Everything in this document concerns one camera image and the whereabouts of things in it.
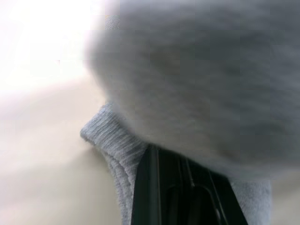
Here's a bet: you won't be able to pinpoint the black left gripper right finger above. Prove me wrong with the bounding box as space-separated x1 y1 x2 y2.
187 160 249 225

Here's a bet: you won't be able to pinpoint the grey ribbed sock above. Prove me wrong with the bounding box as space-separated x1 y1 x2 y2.
106 154 141 225
80 0 300 225

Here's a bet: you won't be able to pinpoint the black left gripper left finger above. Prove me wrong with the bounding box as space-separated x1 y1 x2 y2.
130 144 195 225

